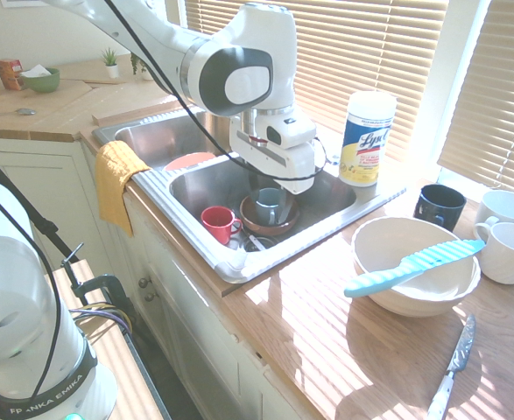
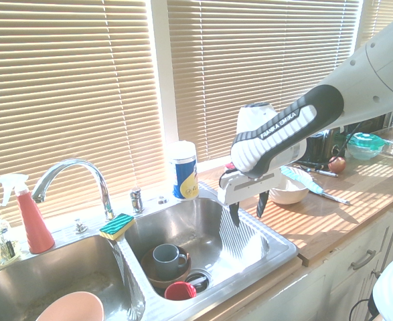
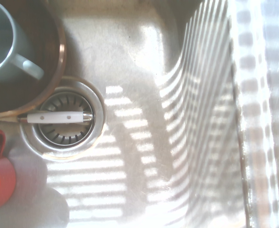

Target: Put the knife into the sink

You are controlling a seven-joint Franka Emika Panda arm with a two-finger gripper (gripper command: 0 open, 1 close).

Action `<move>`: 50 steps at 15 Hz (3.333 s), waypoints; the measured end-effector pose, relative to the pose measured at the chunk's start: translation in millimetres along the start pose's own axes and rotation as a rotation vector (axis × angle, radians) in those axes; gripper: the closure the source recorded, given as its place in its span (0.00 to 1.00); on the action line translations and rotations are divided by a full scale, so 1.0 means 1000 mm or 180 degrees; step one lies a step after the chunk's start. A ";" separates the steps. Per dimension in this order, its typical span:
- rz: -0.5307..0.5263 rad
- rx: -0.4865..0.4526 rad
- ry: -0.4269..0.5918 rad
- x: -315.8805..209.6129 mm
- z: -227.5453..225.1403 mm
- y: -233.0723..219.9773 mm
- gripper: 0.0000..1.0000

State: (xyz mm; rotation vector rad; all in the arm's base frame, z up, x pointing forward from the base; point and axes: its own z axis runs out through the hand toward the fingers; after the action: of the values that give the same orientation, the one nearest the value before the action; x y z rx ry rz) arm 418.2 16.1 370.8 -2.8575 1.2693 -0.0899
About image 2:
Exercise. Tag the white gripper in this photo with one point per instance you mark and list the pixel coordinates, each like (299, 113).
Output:
(246, 187)

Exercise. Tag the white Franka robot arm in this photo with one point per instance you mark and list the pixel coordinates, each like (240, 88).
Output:
(360, 77)

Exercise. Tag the stainless steel double sink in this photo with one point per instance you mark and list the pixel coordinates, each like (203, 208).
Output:
(196, 234)

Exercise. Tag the metal sink drain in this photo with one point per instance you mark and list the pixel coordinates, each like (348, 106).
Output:
(203, 279)

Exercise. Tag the chrome sink hole cap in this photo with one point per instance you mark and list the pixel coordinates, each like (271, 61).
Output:
(163, 200)

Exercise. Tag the small chrome sink knob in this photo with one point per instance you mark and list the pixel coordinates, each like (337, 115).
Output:
(79, 228)

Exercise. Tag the white ceramic bowl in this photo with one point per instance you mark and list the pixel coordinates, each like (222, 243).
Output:
(288, 195)

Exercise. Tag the blue white cleanser canister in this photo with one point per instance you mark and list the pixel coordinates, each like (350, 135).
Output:
(184, 174)

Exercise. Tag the black pen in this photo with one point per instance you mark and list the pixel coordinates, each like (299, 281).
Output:
(321, 172)

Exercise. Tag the grey ceramic mug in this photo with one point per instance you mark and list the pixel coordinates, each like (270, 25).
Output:
(167, 261)

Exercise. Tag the red apple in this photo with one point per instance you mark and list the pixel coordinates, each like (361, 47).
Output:
(336, 164)

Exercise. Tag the black kitchen appliance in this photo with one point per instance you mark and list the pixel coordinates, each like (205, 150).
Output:
(325, 145)

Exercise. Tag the red mug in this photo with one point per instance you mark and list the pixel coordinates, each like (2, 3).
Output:
(179, 291)

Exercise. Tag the white kitchen cabinet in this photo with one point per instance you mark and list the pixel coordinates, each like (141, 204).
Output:
(347, 264)

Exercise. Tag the brown wooden bowl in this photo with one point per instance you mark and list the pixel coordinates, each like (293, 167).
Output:
(149, 271)

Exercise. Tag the clear container with green lid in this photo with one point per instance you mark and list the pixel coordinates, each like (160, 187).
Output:
(365, 145)

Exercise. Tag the yellow and green sponge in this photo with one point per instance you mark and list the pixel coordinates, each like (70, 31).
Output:
(117, 227)

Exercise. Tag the chrome gooseneck faucet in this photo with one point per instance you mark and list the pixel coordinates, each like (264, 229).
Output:
(92, 177)

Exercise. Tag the pink plastic bowl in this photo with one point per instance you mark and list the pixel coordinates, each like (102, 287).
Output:
(75, 307)

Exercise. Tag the red spray bottle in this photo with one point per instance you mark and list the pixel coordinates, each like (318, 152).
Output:
(35, 227)

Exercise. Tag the wide beige window blind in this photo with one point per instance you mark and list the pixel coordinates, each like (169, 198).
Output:
(65, 93)

